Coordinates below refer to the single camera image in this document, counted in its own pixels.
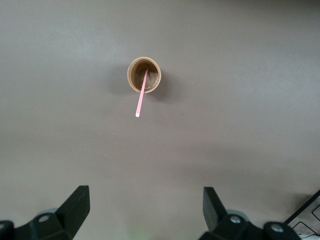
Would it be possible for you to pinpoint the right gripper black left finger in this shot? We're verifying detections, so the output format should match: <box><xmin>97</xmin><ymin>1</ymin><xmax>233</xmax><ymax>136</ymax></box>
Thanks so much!
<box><xmin>0</xmin><ymin>185</ymin><xmax>90</xmax><ymax>240</ymax></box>

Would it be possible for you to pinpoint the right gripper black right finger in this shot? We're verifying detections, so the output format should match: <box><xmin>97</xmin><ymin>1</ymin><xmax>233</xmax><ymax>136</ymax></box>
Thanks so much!
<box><xmin>199</xmin><ymin>186</ymin><xmax>301</xmax><ymax>240</ymax></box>

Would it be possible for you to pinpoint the pink straw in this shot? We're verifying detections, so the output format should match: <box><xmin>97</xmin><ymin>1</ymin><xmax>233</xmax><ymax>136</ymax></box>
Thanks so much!
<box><xmin>134</xmin><ymin>69</ymin><xmax>150</xmax><ymax>118</ymax></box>

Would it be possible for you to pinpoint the brown paper cup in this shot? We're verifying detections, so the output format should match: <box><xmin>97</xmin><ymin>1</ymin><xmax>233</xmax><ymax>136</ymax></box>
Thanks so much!
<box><xmin>126</xmin><ymin>56</ymin><xmax>162</xmax><ymax>94</ymax></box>

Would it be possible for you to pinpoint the black floor cable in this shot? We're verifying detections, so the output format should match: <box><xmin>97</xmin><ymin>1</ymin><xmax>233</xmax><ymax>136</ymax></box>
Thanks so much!
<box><xmin>292</xmin><ymin>207</ymin><xmax>320</xmax><ymax>237</ymax></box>

